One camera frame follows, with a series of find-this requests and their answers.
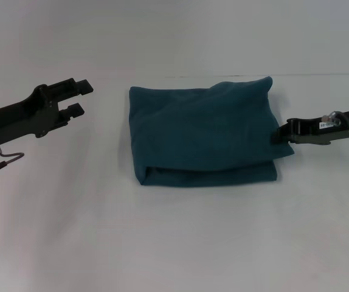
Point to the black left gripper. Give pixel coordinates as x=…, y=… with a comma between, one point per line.
x=19, y=117

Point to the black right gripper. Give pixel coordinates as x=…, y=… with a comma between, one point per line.
x=317, y=130

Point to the blue short-sleeved shirt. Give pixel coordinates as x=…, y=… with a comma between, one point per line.
x=205, y=127

